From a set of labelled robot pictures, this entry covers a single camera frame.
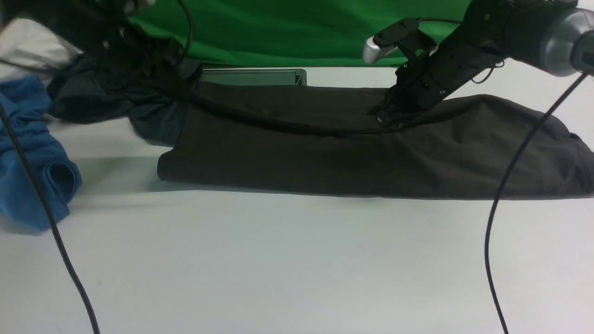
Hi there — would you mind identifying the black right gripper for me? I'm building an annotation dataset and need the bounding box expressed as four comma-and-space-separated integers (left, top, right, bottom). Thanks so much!
374, 44, 504, 127

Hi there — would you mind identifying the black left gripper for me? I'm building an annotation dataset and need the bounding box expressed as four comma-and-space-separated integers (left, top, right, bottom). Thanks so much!
84, 20, 191, 101

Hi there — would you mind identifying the dark gray long-sleeve shirt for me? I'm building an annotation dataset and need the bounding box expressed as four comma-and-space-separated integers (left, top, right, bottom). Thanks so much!
157, 81, 594, 200

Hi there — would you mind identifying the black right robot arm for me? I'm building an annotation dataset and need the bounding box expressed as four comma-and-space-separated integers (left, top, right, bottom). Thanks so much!
362, 0, 594, 127

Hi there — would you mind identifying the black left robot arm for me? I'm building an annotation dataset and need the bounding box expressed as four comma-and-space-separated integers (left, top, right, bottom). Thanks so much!
1, 0, 192, 100

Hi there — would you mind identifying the dark teal crumpled shirt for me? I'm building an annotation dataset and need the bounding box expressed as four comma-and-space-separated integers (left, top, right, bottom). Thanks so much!
47, 55, 190, 147

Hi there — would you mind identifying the blue crumpled shirt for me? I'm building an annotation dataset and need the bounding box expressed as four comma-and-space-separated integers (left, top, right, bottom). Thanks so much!
0, 76, 82, 232

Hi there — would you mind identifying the green backdrop cloth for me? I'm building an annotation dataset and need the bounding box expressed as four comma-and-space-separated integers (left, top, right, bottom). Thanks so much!
130, 0, 474, 68

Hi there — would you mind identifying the white crumpled cloth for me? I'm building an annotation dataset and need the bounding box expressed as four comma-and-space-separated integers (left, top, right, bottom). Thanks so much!
0, 19, 82, 70

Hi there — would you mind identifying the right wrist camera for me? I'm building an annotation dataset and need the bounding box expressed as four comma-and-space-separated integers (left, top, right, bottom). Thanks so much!
362, 18, 438, 64

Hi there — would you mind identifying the metal table cable hatch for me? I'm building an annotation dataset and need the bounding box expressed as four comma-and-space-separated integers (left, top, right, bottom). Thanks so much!
202, 69, 307, 86

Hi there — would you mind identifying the black right camera cable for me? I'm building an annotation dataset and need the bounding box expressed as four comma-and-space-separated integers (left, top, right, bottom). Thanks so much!
471, 58, 594, 334

